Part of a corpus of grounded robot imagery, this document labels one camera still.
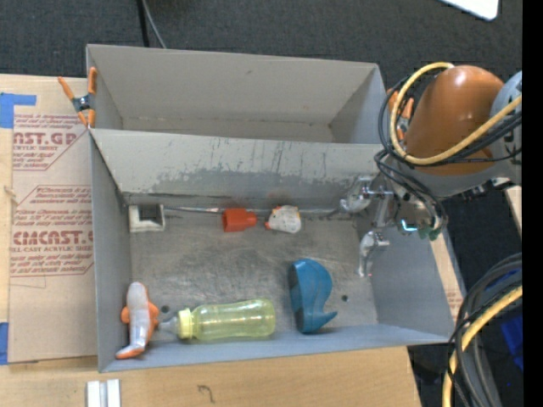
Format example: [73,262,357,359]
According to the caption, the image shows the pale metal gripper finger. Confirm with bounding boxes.
[339,176,377,215]
[358,230,390,278]

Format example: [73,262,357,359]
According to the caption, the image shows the blue plastic toy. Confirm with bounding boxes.
[288,258,339,335]

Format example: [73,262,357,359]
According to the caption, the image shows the white toy chicken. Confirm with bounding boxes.
[265,204,303,234]

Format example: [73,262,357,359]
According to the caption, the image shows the red plastic block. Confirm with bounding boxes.
[222,208,259,233]

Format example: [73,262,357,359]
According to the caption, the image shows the grey metal bin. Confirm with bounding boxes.
[86,43,457,373]

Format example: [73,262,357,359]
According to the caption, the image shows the yellow clear baby bottle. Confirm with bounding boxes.
[159,298,277,343]

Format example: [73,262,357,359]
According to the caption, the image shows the white square holder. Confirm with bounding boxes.
[128,203,165,233]

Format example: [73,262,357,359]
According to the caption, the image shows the orange and white toy fish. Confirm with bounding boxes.
[115,281,161,360]

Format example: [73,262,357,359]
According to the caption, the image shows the brown cardboard board, red print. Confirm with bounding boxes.
[0,73,467,366]

